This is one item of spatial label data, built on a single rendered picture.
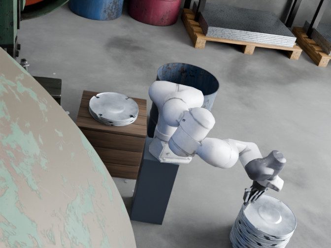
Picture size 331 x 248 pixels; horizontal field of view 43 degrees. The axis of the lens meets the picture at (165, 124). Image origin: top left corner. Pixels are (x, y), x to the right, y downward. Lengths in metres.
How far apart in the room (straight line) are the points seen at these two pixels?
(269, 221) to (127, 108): 1.02
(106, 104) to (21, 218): 2.27
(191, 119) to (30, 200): 1.40
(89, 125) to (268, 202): 1.07
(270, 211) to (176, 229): 0.52
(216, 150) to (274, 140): 1.75
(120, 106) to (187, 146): 0.94
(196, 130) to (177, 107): 0.13
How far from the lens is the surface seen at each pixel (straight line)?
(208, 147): 1.60
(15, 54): 1.75
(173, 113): 1.65
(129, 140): 2.39
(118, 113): 2.43
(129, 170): 2.54
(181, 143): 1.62
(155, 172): 2.10
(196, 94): 1.89
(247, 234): 2.27
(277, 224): 2.29
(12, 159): 0.23
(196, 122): 1.59
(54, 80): 1.90
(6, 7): 1.51
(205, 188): 2.67
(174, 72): 2.95
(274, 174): 1.93
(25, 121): 0.26
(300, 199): 2.90
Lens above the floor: 1.77
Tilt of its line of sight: 35 degrees down
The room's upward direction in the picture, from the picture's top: 14 degrees clockwise
